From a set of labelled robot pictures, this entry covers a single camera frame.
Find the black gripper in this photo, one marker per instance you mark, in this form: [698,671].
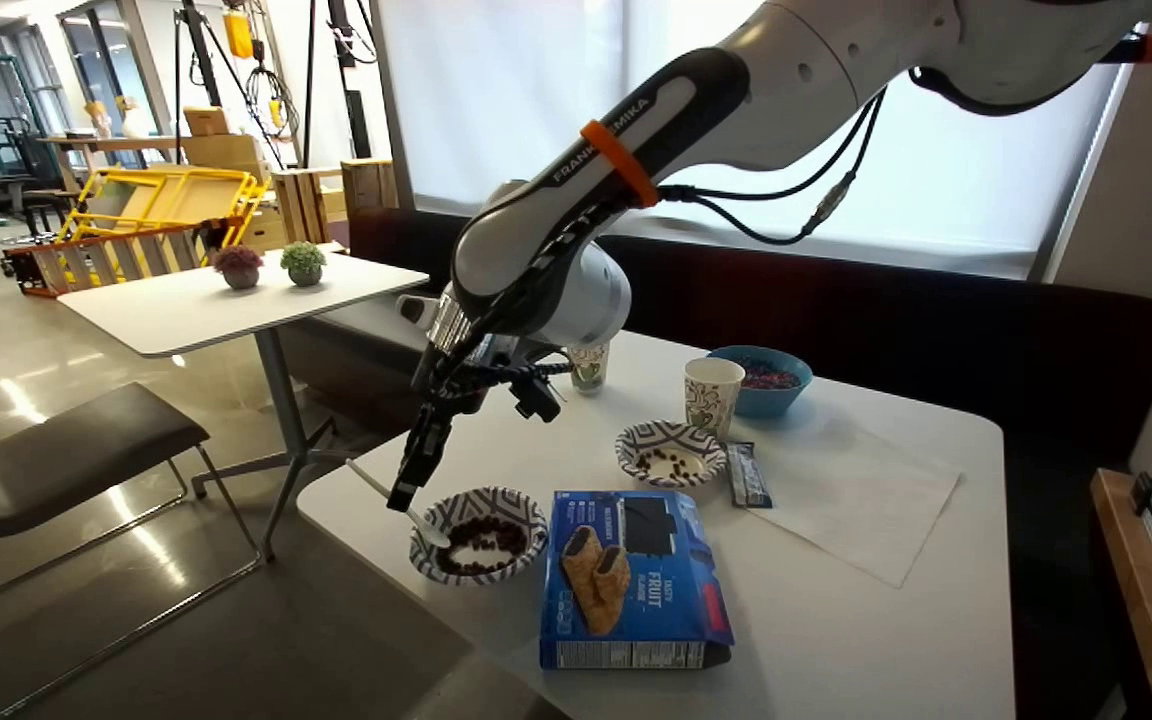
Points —
[462,380]

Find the brown pieces pile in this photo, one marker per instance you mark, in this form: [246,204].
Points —
[486,545]
[664,465]

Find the black white patterned paper plate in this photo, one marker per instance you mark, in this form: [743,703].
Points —
[523,515]
[637,440]

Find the blue snack box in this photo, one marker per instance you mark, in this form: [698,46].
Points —
[659,600]

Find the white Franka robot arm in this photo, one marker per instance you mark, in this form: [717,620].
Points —
[789,64]

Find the patterned white paper cup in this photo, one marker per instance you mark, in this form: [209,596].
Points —
[591,371]
[712,399]

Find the green potted plant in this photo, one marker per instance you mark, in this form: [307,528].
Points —
[307,264]

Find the red potted plant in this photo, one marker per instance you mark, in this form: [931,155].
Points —
[237,269]

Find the white side table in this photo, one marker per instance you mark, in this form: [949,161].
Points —
[202,302]

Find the wooden crate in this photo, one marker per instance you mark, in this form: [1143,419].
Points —
[319,200]

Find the colourful beads pile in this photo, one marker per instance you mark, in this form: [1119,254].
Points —
[768,377]

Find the blue bowl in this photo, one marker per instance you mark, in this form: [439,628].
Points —
[777,400]

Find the black seat metal chair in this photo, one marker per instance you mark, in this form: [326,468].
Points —
[56,446]

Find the cardboard box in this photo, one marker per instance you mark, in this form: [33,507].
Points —
[221,141]

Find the yellow metal rack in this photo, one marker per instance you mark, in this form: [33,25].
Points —
[151,200]

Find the white window shade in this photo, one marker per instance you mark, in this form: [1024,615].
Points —
[468,80]

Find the black tripod stand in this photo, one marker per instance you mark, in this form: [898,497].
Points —
[194,64]

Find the white paper napkin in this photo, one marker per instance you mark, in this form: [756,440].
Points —
[871,507]

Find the black bench sofa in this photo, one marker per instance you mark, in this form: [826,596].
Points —
[1002,363]

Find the wooden shelf board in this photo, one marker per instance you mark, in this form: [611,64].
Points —
[1136,600]

